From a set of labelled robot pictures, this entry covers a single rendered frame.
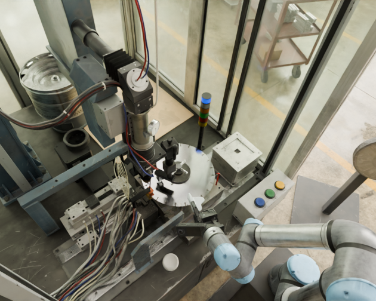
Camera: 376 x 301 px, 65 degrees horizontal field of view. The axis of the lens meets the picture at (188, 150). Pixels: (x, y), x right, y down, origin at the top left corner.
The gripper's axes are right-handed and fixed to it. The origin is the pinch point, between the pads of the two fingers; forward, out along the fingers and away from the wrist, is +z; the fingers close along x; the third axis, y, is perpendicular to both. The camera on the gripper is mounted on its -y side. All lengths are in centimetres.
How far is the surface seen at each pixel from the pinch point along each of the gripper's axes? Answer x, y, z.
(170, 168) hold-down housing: 20.7, -5.2, -1.0
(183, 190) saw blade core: 5.8, 0.3, 6.5
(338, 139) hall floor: -42, 176, 105
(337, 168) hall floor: -57, 155, 83
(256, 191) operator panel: -3.0, 33.0, 2.8
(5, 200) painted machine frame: 7, -78, 40
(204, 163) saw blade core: 11.6, 14.0, 15.1
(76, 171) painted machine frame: 22.9, -40.4, 14.9
